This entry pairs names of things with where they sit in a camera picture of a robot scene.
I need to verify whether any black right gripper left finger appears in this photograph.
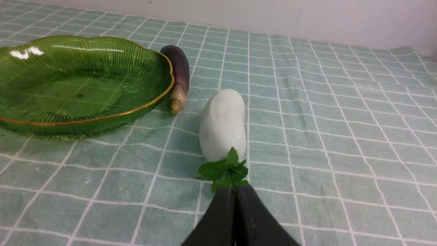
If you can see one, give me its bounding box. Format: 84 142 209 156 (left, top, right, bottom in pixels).
182 187 236 246

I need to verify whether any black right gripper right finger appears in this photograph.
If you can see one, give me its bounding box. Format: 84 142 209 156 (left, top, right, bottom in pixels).
235 186 300 246

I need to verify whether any white radish with green leaves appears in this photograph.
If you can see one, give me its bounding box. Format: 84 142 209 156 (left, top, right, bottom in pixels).
198 89 249 193

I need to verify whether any purple eggplant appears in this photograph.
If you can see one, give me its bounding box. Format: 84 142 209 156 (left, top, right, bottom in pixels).
160 45 190 115

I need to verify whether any green glass plate gold rim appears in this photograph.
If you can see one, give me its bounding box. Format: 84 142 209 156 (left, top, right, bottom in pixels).
0 36 174 136

